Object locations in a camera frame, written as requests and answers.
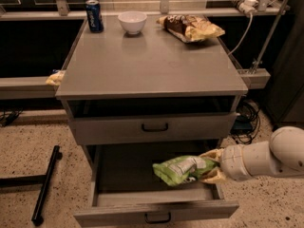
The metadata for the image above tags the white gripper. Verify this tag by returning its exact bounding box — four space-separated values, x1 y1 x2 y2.
199 144 252 184

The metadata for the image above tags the green rice chip bag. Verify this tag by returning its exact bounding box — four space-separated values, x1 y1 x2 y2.
152 155 219 187

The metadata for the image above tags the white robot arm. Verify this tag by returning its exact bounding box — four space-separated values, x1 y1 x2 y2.
199 126 304 184

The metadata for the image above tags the open lower drawer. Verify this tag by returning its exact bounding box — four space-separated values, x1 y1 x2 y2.
74 142 238 228

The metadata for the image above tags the grey drawer cabinet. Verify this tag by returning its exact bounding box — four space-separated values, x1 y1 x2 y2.
55 14 249 228

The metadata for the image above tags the yellow brown chip bag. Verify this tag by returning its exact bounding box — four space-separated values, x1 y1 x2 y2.
157 15 225 43

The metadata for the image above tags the white power strip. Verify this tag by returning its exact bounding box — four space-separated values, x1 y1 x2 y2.
230 0 257 16

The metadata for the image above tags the white bowl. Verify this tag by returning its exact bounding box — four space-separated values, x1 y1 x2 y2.
118 11 147 35

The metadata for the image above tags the blue pepsi can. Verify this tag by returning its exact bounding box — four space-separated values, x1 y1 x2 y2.
85 0 104 32

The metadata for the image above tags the black cable bundle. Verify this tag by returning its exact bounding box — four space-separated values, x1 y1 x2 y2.
230 96 261 145

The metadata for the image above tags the white power cable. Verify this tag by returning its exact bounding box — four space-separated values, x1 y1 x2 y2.
226 12 255 57

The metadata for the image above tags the metal rail frame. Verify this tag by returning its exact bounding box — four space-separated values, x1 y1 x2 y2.
0 0 297 21

